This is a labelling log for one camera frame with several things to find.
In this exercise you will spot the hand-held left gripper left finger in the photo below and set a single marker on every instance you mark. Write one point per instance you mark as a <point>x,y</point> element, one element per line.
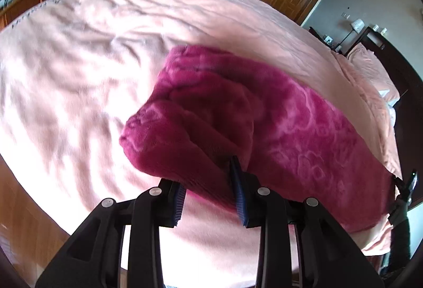
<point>178,205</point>

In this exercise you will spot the pink blanket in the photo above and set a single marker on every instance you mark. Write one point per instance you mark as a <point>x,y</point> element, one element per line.
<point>82,76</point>

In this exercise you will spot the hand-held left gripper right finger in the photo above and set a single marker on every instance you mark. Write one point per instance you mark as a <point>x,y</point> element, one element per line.
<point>238,195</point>

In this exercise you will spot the dark wooden nightstand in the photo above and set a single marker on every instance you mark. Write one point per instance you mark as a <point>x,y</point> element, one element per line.
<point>318,34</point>

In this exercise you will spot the small white box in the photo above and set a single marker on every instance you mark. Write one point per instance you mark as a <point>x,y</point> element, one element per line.
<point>328,39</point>

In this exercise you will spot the white shade lamp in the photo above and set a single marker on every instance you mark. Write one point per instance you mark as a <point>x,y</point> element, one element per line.
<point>357,23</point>

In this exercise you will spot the white pillow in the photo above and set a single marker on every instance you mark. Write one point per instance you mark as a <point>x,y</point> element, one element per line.
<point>391,109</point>

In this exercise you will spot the magenta fleece blanket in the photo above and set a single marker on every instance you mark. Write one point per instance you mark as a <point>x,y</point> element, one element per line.
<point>281,126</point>

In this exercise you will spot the pink pillow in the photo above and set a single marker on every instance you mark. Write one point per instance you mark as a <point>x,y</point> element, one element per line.
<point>373,73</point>

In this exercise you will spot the dark wooden headboard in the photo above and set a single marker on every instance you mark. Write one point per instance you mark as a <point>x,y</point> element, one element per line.
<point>404,76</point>

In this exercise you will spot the person's right forearm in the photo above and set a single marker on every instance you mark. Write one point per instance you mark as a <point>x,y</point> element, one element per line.
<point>400,235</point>

